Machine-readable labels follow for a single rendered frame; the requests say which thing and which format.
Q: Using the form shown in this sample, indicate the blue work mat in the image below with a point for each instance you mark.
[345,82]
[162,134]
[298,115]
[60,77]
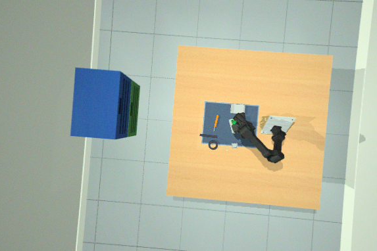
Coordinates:
[223,130]

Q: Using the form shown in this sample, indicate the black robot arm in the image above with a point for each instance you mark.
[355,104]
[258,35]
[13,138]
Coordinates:
[246,129]

